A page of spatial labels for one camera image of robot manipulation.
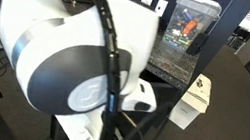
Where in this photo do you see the small white wall plate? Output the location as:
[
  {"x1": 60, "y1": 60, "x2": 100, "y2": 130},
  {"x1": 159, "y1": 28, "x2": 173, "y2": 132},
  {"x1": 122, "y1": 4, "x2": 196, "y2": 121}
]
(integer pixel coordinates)
[{"x1": 153, "y1": 0, "x2": 169, "y2": 19}]

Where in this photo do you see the white cardboard box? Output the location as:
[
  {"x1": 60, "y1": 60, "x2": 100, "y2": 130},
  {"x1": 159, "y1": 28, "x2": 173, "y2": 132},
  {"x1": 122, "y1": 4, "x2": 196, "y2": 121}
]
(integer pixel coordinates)
[{"x1": 166, "y1": 69, "x2": 215, "y2": 134}]

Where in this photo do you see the clear plastic lidded bin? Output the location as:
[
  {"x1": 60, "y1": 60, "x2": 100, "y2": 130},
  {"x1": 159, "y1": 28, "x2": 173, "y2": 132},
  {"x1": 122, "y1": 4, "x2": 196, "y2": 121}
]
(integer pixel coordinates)
[{"x1": 160, "y1": 0, "x2": 224, "y2": 58}]

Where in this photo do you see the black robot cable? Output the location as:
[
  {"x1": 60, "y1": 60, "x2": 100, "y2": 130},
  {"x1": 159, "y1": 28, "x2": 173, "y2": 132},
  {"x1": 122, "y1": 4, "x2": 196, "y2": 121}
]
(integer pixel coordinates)
[{"x1": 49, "y1": 0, "x2": 191, "y2": 140}]

